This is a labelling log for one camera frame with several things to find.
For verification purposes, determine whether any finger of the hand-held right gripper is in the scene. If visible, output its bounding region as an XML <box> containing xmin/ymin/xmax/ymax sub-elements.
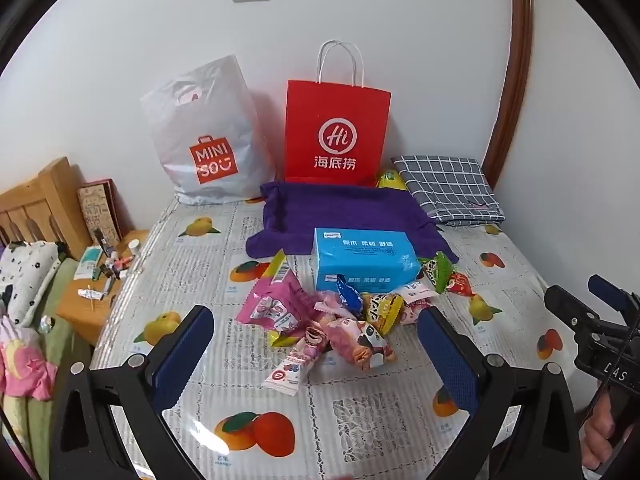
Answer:
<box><xmin>587</xmin><ymin>274</ymin><xmax>640</xmax><ymax>322</ymax></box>
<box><xmin>544</xmin><ymin>285</ymin><xmax>603</xmax><ymax>342</ymax></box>

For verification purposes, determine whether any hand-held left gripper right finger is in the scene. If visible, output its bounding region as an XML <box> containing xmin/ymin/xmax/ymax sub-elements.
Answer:
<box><xmin>417</xmin><ymin>306</ymin><xmax>583</xmax><ymax>480</ymax></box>

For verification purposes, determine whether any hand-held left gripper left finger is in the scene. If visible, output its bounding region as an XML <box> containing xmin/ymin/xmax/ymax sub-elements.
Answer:
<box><xmin>50</xmin><ymin>305</ymin><xmax>216</xmax><ymax>480</ymax></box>

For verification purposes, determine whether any yellow snack packet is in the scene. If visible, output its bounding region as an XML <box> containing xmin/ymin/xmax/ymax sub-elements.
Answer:
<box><xmin>362</xmin><ymin>292</ymin><xmax>405</xmax><ymax>336</ymax></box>

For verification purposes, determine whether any pink orange snack packet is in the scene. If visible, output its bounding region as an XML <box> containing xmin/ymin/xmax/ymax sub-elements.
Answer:
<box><xmin>332</xmin><ymin>317</ymin><xmax>398</xmax><ymax>372</ymax></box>

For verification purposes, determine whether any green snack packet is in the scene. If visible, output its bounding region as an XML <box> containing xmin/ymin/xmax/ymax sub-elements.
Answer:
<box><xmin>420</xmin><ymin>251</ymin><xmax>456</xmax><ymax>295</ymax></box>

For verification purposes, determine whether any dark blue snack packet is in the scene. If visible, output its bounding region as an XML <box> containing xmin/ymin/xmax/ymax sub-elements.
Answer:
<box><xmin>336</xmin><ymin>274</ymin><xmax>365</xmax><ymax>318</ymax></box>

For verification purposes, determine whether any person's right hand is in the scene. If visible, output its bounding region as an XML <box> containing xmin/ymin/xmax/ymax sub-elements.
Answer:
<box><xmin>581</xmin><ymin>400</ymin><xmax>626</xmax><ymax>472</ymax></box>

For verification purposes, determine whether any small pink white packet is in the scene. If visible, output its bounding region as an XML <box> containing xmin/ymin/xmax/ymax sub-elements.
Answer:
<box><xmin>395</xmin><ymin>282</ymin><xmax>435</xmax><ymax>326</ymax></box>

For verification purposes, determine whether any red snack packet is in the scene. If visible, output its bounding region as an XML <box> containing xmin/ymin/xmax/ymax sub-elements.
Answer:
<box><xmin>445</xmin><ymin>272</ymin><xmax>473</xmax><ymax>297</ymax></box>

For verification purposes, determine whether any white pink snack packet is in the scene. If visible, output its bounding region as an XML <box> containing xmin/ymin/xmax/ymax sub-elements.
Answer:
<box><xmin>261</xmin><ymin>347</ymin><xmax>321</xmax><ymax>393</ymax></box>

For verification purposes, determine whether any wooden nightstand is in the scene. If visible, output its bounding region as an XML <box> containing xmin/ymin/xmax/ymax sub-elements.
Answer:
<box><xmin>56</xmin><ymin>230</ymin><xmax>150</xmax><ymax>346</ymax></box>

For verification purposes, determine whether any large pink snack packet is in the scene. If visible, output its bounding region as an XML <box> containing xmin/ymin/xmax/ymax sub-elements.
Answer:
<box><xmin>236</xmin><ymin>249</ymin><xmax>321</xmax><ymax>333</ymax></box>

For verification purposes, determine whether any pink bear snack packet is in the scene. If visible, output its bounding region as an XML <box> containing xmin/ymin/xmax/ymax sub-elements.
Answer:
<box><xmin>295</xmin><ymin>322</ymin><xmax>333</xmax><ymax>361</ymax></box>

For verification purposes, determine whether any blue tissue pack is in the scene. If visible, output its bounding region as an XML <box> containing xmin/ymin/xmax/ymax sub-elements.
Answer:
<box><xmin>313</xmin><ymin>227</ymin><xmax>421</xmax><ymax>292</ymax></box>

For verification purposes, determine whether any pale pink snack packet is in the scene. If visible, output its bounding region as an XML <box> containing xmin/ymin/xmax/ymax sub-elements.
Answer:
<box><xmin>312</xmin><ymin>292</ymin><xmax>351</xmax><ymax>321</ymax></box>

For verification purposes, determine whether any teal white small box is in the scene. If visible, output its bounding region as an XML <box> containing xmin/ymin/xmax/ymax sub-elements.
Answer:
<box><xmin>74</xmin><ymin>246</ymin><xmax>103</xmax><ymax>281</ymax></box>

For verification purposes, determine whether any fruit print bed cover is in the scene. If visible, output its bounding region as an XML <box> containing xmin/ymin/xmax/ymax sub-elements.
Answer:
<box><xmin>90</xmin><ymin>187</ymin><xmax>601</xmax><ymax>480</ymax></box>

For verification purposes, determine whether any green blanket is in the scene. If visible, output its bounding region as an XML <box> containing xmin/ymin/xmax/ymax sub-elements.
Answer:
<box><xmin>0</xmin><ymin>255</ymin><xmax>93</xmax><ymax>480</ymax></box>

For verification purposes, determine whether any pink cloth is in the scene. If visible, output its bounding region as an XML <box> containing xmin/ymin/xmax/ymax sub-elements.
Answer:
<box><xmin>0</xmin><ymin>317</ymin><xmax>58</xmax><ymax>401</ymax></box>

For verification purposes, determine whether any grey checked folded cloth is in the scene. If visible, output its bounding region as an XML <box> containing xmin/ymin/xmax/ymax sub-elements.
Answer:
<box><xmin>391</xmin><ymin>155</ymin><xmax>506</xmax><ymax>227</ymax></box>

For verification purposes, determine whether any patterned flat box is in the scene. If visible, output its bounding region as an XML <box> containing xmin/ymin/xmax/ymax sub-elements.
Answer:
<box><xmin>76</xmin><ymin>179</ymin><xmax>132</xmax><ymax>246</ymax></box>

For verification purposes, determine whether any white dotted pillow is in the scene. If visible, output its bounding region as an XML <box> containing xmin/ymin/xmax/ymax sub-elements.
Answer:
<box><xmin>0</xmin><ymin>240</ymin><xmax>68</xmax><ymax>328</ymax></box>

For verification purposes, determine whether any yellow green snack bag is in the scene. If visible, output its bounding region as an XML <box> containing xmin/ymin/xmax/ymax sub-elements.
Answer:
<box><xmin>376</xmin><ymin>170</ymin><xmax>407</xmax><ymax>192</ymax></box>

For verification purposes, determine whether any purple towel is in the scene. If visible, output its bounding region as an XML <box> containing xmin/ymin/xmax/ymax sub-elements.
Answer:
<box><xmin>246</xmin><ymin>180</ymin><xmax>458</xmax><ymax>263</ymax></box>

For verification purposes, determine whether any wooden headboard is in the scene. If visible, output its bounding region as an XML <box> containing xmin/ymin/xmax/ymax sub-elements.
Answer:
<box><xmin>0</xmin><ymin>156</ymin><xmax>93</xmax><ymax>261</ymax></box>

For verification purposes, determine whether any white plastic shopping bag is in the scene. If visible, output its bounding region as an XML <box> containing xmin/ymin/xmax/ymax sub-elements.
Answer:
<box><xmin>140</xmin><ymin>55</ymin><xmax>275</xmax><ymax>206</ymax></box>

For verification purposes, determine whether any red paper bag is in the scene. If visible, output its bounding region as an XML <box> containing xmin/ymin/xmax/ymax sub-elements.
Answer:
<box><xmin>284</xmin><ymin>40</ymin><xmax>392</xmax><ymax>188</ymax></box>

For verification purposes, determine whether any brown wooden door frame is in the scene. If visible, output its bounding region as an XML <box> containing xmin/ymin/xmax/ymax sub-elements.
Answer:
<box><xmin>482</xmin><ymin>0</ymin><xmax>535</xmax><ymax>191</ymax></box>

